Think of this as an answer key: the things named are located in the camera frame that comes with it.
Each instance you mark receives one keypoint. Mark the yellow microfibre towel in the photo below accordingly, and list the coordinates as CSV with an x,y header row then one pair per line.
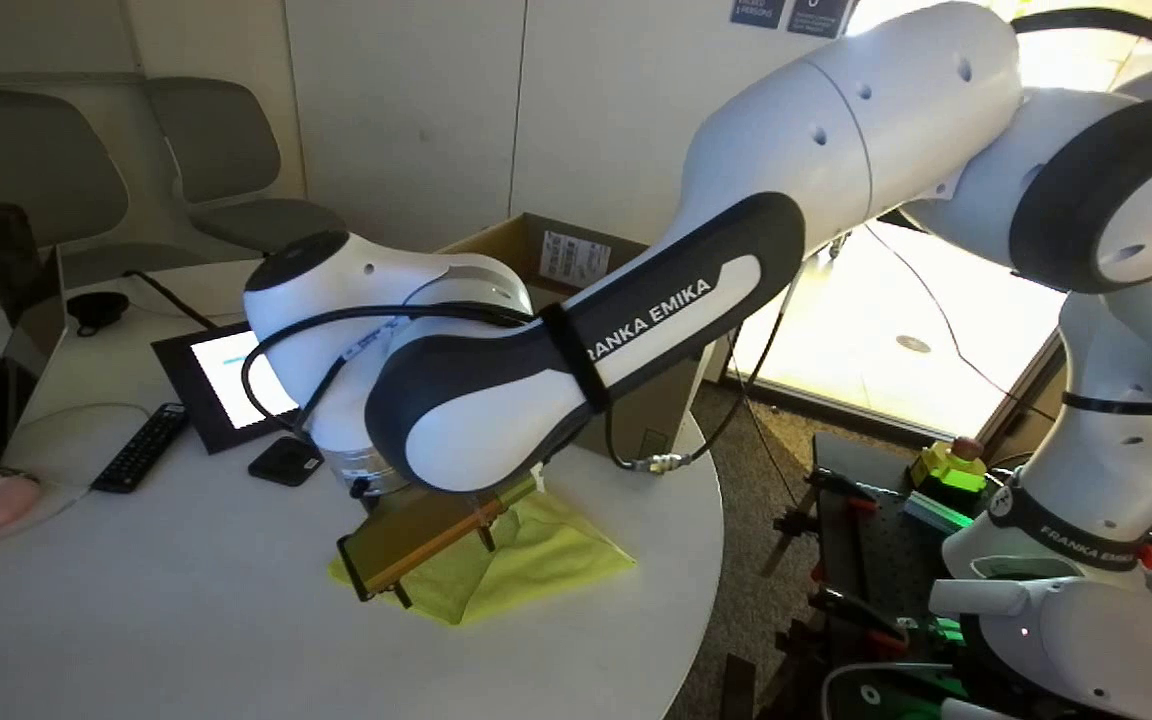
x,y
539,565

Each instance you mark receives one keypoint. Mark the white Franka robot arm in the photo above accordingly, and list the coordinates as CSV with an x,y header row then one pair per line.
x,y
843,123

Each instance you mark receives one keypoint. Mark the brown cardboard box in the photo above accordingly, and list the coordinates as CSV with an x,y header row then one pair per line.
x,y
563,254

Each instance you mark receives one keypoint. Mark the small black square device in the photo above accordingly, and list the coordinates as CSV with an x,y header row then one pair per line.
x,y
287,463

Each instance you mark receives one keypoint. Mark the black tablet lit screen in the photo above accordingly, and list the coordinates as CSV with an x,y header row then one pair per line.
x,y
208,387

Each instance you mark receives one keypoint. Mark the black remote control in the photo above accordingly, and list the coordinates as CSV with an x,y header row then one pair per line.
x,y
136,451

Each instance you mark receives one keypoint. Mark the white round dish device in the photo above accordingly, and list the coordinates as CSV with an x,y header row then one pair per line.
x,y
77,440

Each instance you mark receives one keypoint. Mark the black round puck device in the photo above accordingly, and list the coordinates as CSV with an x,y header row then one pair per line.
x,y
99,308

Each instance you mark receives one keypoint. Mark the grey office chair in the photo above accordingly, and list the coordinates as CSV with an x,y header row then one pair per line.
x,y
230,146
28,161

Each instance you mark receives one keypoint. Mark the dark wall sign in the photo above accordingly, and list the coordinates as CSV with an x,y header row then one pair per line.
x,y
756,11
817,13

